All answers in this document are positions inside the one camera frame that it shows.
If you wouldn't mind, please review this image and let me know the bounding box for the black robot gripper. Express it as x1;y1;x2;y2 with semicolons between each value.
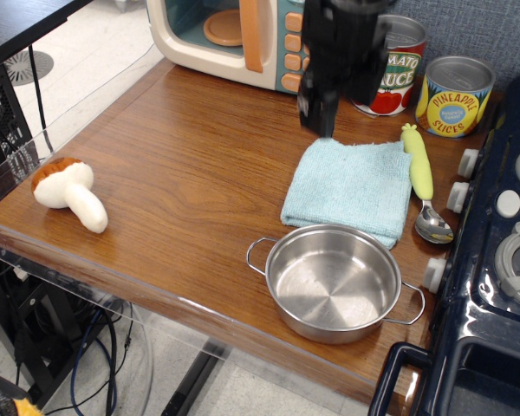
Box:
297;1;389;138

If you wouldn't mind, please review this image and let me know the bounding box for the light blue rag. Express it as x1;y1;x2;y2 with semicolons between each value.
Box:
280;138;412;249

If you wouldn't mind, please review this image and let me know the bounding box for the silver metal pot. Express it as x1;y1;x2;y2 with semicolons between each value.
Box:
252;224;406;345

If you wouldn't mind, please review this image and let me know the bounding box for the toy microwave oven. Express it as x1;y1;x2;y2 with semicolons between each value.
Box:
146;0;309;94

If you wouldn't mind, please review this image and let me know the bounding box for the tomato sauce can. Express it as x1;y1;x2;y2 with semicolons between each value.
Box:
353;14;428;116

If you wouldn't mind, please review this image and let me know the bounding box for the pineapple slices can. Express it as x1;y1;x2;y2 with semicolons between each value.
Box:
415;55;496;139

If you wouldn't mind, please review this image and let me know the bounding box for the plush mushroom toy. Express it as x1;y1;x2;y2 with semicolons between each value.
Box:
31;157;108;234

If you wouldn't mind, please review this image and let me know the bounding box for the dark blue toy stove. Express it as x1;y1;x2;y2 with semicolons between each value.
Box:
369;76;520;415

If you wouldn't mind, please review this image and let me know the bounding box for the spoon with yellow-green handle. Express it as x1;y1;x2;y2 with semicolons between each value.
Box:
400;123;454;244

